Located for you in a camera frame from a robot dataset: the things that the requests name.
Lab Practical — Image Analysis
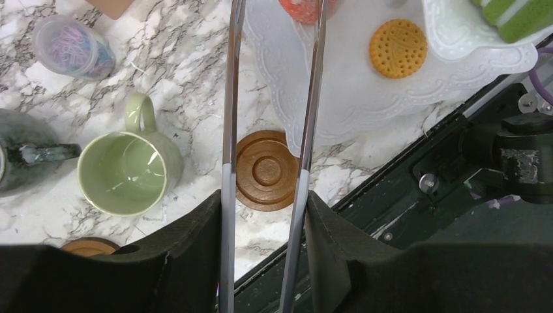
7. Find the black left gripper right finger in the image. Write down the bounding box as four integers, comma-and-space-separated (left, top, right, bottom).
305, 192, 552, 312

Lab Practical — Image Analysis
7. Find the dark blue-green ceramic mug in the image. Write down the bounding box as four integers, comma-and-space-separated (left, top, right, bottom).
1, 109, 82, 198

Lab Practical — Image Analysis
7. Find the light green ceramic mug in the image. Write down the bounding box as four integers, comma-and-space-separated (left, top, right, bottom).
77, 93, 184, 216

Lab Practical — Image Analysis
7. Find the left brown wooden coaster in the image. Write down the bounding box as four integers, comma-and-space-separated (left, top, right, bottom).
61, 237, 120, 257

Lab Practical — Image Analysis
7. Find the right brown wooden coaster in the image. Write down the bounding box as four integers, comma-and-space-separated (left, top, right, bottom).
236, 130, 299, 212

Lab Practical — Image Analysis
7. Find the pink snowball cake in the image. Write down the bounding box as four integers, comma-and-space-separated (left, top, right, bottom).
279, 0, 320, 25

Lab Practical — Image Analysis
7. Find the green layered cake slice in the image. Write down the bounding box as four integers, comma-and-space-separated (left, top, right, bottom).
471, 0, 552, 43

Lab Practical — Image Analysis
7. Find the white tiered dessert stand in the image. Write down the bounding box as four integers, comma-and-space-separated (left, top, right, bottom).
244, 1, 552, 156

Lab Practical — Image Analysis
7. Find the brown wooden coaster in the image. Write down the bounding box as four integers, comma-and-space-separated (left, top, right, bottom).
236, 130, 299, 212
61, 237, 120, 257

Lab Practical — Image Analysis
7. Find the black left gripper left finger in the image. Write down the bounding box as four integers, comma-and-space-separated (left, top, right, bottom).
1, 191, 221, 312

